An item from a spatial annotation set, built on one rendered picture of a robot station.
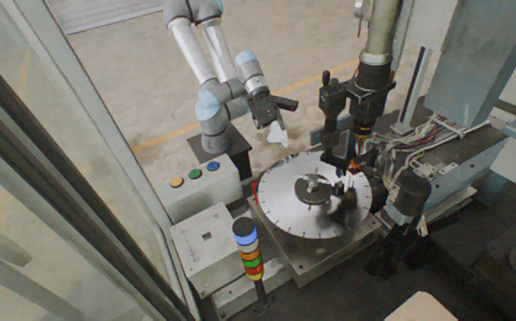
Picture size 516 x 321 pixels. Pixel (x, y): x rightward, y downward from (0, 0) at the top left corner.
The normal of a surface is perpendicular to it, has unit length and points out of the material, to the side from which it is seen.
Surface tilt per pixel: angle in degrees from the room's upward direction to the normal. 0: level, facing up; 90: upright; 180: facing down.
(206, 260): 0
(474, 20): 90
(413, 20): 90
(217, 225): 0
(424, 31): 90
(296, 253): 0
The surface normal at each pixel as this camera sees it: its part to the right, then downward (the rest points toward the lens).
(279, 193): -0.11, -0.71
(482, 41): -0.87, 0.40
